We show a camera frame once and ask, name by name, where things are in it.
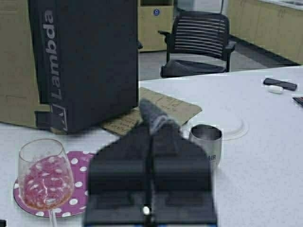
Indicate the white earbuds case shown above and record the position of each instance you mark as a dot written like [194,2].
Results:
[275,89]

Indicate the pink polka dot plate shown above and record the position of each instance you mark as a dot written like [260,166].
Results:
[76,205]

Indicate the stainless steel cup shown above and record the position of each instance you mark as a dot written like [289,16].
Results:
[210,139]

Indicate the dark object at table edge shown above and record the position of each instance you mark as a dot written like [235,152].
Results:
[298,100]

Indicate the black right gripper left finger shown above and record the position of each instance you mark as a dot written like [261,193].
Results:
[117,181]

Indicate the white paper plate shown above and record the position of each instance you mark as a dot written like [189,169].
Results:
[233,128]

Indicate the flat cardboard sheet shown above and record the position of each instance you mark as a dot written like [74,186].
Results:
[180,110]

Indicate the black remote control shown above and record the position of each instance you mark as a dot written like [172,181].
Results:
[285,85]

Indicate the black mesh office chair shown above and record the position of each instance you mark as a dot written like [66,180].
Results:
[197,33]

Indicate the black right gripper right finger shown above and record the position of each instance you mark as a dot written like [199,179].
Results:
[178,182]

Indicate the black Lambda computer box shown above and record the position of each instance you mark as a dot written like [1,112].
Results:
[86,57]

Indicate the wooden recycling bin cabinet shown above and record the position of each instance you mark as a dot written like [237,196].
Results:
[154,15]

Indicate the clear wine glass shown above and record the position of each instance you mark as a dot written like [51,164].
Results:
[45,177]

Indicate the wooden back cabinet run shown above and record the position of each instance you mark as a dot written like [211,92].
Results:
[274,25]

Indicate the brown cardboard box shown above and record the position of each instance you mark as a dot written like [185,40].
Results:
[20,102]

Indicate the black white floral cloth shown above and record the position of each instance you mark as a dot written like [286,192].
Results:
[155,117]

